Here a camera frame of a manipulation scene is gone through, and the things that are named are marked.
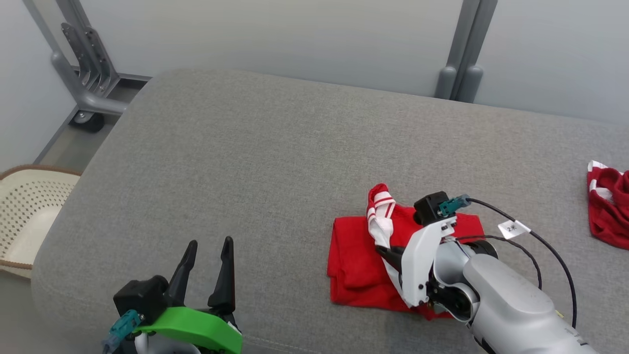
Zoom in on cream perforated laundry basket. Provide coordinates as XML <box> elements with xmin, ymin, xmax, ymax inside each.
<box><xmin>0</xmin><ymin>165</ymin><xmax>83</xmax><ymax>281</ymax></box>

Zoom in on black caster wheel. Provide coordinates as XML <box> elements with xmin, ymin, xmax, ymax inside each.
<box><xmin>69</xmin><ymin>111</ymin><xmax>105</xmax><ymax>133</ymax></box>

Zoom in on teal right camera plug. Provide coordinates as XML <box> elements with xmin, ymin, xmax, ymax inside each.
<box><xmin>437</xmin><ymin>194</ymin><xmax>471</xmax><ymax>217</ymax></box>

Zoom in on black camera cable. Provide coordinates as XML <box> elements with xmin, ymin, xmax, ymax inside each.
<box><xmin>467</xmin><ymin>197</ymin><xmax>576</xmax><ymax>329</ymax></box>

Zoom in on red Bulls 23 jersey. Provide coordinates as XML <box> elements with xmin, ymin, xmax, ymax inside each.
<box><xmin>327</xmin><ymin>183</ymin><xmax>486</xmax><ymax>321</ymax></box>

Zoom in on white cable label tag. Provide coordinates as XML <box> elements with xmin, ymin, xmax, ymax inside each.
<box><xmin>497</xmin><ymin>220</ymin><xmax>532</xmax><ymax>240</ymax></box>

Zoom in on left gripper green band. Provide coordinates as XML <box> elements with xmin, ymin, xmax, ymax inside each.
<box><xmin>133</xmin><ymin>236</ymin><xmax>244</xmax><ymax>354</ymax></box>

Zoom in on red shorts with elastic waistband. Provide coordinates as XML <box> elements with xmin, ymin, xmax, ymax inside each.
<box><xmin>587</xmin><ymin>160</ymin><xmax>629</xmax><ymax>250</ymax></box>

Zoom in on teal camera plug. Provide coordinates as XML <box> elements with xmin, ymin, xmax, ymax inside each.
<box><xmin>102</xmin><ymin>310</ymin><xmax>145</xmax><ymax>354</ymax></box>
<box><xmin>437</xmin><ymin>194</ymin><xmax>471</xmax><ymax>217</ymax></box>

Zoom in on teal left camera plug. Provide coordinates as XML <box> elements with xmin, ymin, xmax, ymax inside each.
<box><xmin>102</xmin><ymin>310</ymin><xmax>145</xmax><ymax>354</ymax></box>

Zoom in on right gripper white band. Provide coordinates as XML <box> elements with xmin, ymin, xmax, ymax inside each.
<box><xmin>376</xmin><ymin>214</ymin><xmax>457</xmax><ymax>308</ymax></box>

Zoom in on grey double partition post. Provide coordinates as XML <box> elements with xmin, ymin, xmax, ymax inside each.
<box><xmin>435</xmin><ymin>0</ymin><xmax>494</xmax><ymax>104</ymax></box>

